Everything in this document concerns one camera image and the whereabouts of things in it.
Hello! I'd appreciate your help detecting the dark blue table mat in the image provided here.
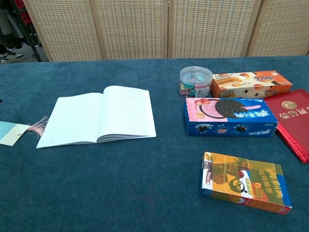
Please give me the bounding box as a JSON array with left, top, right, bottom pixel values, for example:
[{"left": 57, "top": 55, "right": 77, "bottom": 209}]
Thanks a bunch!
[{"left": 0, "top": 55, "right": 309, "bottom": 232}]

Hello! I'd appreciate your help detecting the yellow blue cocoa cookie box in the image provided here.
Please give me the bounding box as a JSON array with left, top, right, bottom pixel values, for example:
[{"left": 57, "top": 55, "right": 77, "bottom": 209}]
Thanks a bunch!
[{"left": 199, "top": 151, "right": 293, "bottom": 215}]

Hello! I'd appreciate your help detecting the white black sneaker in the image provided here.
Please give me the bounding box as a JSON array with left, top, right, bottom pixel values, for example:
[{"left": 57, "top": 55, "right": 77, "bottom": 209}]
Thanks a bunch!
[{"left": 0, "top": 49, "right": 26, "bottom": 64}]

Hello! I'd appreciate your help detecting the dark trouser leg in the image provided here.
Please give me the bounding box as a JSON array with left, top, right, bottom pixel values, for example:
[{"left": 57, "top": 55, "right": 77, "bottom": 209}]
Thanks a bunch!
[{"left": 0, "top": 4, "right": 24, "bottom": 50}]

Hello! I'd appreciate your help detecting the orange wafer biscuit box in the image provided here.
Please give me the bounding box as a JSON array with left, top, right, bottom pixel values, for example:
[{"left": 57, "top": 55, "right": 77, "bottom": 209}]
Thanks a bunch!
[{"left": 209, "top": 70, "right": 294, "bottom": 99}]

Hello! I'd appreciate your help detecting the woven wooden folding screen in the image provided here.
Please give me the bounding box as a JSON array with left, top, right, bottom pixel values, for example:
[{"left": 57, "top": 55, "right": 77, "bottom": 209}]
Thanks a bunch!
[{"left": 23, "top": 0, "right": 309, "bottom": 62}]

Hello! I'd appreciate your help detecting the open white lined notebook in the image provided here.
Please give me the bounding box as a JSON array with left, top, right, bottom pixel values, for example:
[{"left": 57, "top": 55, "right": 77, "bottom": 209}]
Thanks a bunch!
[{"left": 35, "top": 85, "right": 157, "bottom": 149}]

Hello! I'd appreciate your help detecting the black tripod stand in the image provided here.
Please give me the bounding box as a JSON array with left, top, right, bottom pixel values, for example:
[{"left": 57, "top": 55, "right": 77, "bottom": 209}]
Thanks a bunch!
[{"left": 9, "top": 0, "right": 43, "bottom": 61}]

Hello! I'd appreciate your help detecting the red certificate folder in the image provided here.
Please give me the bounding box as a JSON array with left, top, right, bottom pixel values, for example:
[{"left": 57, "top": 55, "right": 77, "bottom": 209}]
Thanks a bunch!
[{"left": 263, "top": 88, "right": 309, "bottom": 164}]

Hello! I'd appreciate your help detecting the blue pink Oreo box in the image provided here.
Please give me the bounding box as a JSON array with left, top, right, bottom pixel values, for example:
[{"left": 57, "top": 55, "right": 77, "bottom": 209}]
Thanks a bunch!
[{"left": 183, "top": 97, "right": 279, "bottom": 138}]

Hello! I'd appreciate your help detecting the teal cream bookmark pink tassel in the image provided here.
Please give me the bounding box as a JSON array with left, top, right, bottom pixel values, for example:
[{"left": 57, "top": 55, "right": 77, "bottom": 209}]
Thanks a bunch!
[{"left": 0, "top": 115, "right": 50, "bottom": 146}]

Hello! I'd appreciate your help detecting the clear round jar of clips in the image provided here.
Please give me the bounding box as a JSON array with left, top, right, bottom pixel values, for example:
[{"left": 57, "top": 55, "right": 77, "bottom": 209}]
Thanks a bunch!
[{"left": 179, "top": 66, "right": 213, "bottom": 99}]

